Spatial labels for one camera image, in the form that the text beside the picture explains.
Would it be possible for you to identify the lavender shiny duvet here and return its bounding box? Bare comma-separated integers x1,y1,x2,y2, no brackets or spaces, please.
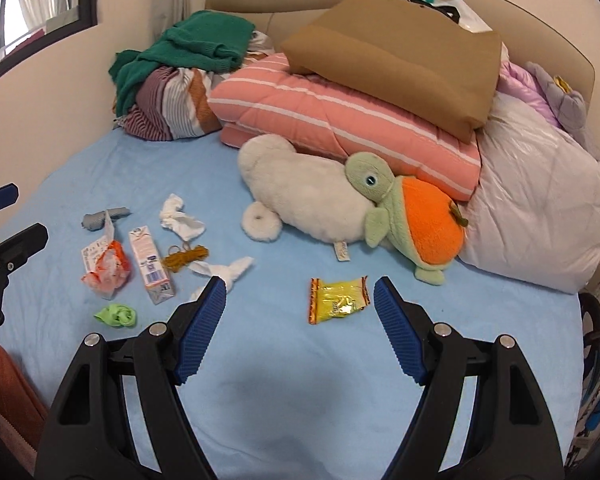
457,42,600,295

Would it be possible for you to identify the green knit sweater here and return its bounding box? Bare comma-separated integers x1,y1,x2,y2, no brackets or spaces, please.
109,10,256,116

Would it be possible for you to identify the black framed window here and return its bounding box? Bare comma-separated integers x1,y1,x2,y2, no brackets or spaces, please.
0,0,98,93

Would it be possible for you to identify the white crumpled tissue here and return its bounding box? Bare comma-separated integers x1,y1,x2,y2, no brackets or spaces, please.
187,256,256,301
159,193,206,241

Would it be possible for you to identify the brown pillow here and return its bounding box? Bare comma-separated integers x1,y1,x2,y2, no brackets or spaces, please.
280,0,503,145

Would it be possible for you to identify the green crumpled wrapper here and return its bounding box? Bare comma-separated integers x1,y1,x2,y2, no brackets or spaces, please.
93,303,137,329

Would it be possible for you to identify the grey crumpled wrapper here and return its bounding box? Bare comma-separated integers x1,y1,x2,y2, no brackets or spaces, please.
82,205,132,232

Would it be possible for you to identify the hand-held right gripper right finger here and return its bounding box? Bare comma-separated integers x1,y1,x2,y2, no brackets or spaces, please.
374,276,566,480

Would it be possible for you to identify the light blue bed sheet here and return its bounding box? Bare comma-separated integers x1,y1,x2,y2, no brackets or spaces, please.
2,127,583,480

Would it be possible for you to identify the green orange turtle plush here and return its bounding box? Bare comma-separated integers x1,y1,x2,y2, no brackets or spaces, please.
344,152,468,285

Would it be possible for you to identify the yellow rubber band bundle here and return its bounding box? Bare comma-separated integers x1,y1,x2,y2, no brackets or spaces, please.
162,244,211,273

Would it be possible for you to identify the yellow candy wrapper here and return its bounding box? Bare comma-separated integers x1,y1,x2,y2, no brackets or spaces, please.
307,275,371,325

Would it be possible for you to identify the small milk carton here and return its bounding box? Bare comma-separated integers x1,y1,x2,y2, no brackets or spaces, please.
129,226,177,306

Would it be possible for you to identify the orange clear snack wrapper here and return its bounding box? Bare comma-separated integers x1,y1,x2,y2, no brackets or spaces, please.
80,210,132,302

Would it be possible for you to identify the pink striped pillow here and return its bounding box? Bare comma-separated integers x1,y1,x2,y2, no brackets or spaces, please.
207,52,483,203

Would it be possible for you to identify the white green-handled plastic bag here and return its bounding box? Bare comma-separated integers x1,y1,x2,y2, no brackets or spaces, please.
355,0,493,33

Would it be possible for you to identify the striped fabric bundle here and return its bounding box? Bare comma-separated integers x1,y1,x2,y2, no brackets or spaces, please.
115,62,241,142

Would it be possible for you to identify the cartoon printed object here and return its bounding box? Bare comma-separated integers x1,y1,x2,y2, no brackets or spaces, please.
570,260,600,461

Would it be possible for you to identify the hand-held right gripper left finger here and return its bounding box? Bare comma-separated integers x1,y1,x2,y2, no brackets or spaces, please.
34,276,227,480

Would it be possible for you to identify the person's rust ribbed clothing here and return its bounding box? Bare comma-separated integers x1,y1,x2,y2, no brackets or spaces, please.
0,337,48,476

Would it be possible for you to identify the white plush toy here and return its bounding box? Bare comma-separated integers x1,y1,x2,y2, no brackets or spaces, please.
237,134,376,263

